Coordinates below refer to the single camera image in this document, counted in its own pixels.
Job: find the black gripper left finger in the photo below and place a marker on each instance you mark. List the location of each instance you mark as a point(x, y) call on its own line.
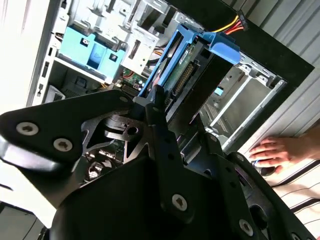
point(50, 117)

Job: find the hard disk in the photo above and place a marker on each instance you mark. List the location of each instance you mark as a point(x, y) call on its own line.
point(225, 47)

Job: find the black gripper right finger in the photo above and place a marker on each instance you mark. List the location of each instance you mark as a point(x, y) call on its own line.
point(240, 207)

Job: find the person's hand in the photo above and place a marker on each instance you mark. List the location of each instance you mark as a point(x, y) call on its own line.
point(275, 150)

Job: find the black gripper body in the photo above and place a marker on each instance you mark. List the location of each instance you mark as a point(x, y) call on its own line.
point(120, 207)

